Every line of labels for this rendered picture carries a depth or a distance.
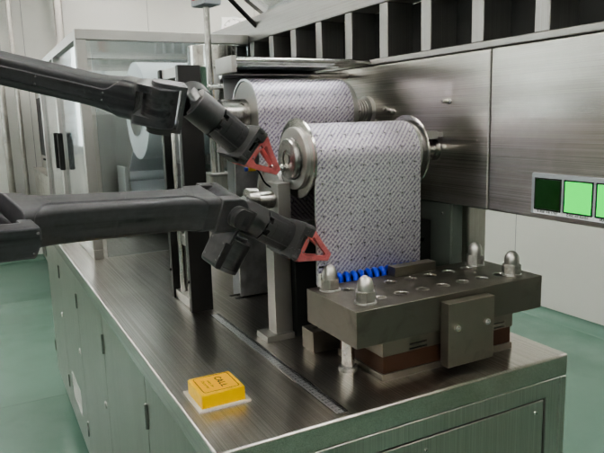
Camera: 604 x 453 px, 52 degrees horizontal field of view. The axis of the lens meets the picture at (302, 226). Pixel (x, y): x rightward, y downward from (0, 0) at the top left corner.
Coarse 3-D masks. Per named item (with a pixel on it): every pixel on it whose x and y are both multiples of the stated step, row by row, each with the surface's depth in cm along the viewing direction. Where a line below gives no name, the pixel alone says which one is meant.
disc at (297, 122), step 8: (296, 120) 114; (288, 128) 117; (304, 128) 111; (312, 136) 109; (312, 144) 109; (312, 152) 109; (312, 160) 110; (312, 168) 110; (312, 176) 110; (312, 184) 111; (296, 192) 117; (304, 192) 114
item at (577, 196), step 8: (568, 184) 101; (576, 184) 99; (584, 184) 98; (568, 192) 101; (576, 192) 100; (584, 192) 98; (568, 200) 101; (576, 200) 100; (584, 200) 98; (568, 208) 101; (576, 208) 100; (584, 208) 98
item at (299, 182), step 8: (296, 128) 113; (288, 136) 115; (296, 136) 112; (304, 136) 111; (304, 144) 110; (304, 152) 110; (304, 160) 111; (304, 168) 111; (304, 176) 111; (296, 184) 114; (304, 184) 113
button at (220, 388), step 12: (228, 372) 100; (192, 384) 96; (204, 384) 96; (216, 384) 96; (228, 384) 96; (240, 384) 95; (192, 396) 96; (204, 396) 92; (216, 396) 93; (228, 396) 94; (240, 396) 95; (204, 408) 92
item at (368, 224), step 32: (320, 192) 111; (352, 192) 115; (384, 192) 118; (416, 192) 122; (320, 224) 112; (352, 224) 116; (384, 224) 119; (416, 224) 123; (352, 256) 117; (384, 256) 120; (416, 256) 124
